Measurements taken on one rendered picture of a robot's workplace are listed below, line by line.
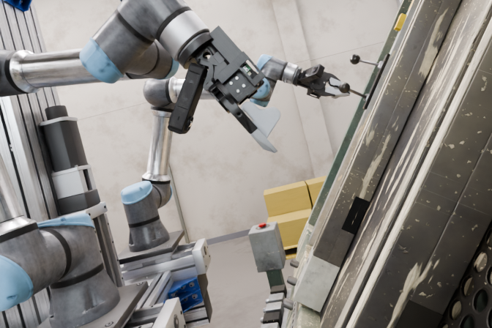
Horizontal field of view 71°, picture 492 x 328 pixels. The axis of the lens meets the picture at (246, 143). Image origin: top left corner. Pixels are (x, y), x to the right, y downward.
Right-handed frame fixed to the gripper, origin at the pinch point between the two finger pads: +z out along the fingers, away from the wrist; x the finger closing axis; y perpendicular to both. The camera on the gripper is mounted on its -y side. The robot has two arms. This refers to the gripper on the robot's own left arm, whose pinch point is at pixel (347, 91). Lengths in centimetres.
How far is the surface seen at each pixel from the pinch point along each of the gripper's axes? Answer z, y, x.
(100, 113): -285, 321, 5
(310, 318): 10, -30, 72
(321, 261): 7, -31, 59
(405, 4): 8.4, 2.8, -45.5
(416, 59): 8, -48, 11
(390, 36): 8.2, 7.5, -32.7
